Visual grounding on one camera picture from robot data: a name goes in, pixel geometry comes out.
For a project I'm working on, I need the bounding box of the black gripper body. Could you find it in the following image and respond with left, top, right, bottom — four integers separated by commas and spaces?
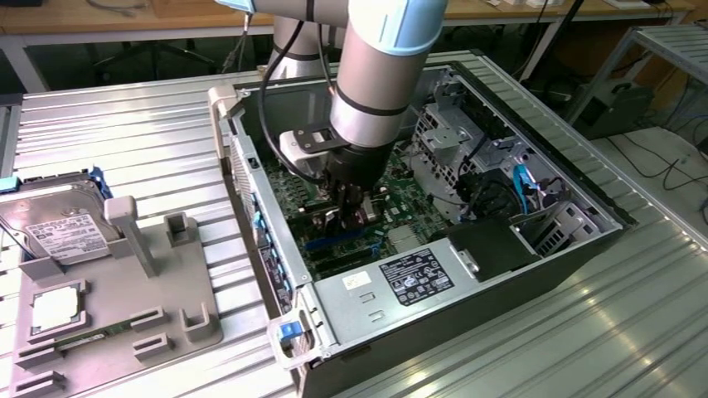
322, 142, 396, 192

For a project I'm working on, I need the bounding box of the black graphics card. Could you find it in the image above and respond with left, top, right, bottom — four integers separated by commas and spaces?
286, 194, 392, 240

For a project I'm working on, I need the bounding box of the blue expansion slot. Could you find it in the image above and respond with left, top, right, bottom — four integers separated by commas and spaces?
302, 235, 373, 253

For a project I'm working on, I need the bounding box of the green motherboard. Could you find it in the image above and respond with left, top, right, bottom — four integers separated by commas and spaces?
258, 140, 461, 279

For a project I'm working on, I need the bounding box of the silver chipset heatsink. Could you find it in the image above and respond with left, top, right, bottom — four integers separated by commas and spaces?
386, 226, 430, 252

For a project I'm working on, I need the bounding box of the black expansion slot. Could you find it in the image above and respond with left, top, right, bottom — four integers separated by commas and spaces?
313, 248, 377, 273

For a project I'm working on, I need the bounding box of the grey power supply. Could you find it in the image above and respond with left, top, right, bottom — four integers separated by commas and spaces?
312, 238, 484, 354

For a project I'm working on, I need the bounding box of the open PC case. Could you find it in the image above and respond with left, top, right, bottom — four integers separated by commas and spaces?
206, 60, 638, 396

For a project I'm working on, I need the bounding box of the metal disk bay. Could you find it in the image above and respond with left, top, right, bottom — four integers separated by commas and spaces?
510, 201, 621, 257

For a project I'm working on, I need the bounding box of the black chair base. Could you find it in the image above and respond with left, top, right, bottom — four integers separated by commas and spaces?
90, 41, 217, 80

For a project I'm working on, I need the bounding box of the grey parts rack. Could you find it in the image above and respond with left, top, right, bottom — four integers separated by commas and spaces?
9, 194, 225, 395

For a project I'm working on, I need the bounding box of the black box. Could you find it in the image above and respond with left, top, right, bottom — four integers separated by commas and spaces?
574, 81, 657, 140

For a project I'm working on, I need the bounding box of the hard disk with blue carrier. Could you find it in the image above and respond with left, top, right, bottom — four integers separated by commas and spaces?
0, 167, 126, 267

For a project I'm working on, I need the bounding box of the green RAM stick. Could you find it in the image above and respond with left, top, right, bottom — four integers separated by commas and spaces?
52, 321, 134, 353

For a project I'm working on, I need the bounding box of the silver CPU chip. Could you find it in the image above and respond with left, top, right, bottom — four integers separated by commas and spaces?
29, 285, 81, 333

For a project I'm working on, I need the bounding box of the wooden desk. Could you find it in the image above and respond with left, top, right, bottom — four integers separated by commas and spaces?
0, 0, 698, 47

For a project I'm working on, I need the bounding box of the metal slat side table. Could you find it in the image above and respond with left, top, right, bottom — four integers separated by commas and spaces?
600, 24, 708, 125

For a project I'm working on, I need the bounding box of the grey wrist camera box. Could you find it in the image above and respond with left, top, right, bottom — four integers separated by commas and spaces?
277, 129, 340, 177

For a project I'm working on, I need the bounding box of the black camera cable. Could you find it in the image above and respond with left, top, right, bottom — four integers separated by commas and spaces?
258, 18, 321, 183

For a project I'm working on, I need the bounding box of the black wire bundle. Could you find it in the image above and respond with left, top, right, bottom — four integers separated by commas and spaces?
457, 172, 522, 217

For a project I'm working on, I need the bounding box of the black air duct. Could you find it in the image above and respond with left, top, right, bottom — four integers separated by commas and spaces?
445, 216, 544, 284

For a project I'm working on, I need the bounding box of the blue wire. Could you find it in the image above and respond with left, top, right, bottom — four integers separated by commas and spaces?
510, 163, 538, 216

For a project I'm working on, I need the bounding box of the hanging grey cable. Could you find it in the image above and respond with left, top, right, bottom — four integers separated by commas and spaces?
221, 12, 250, 75

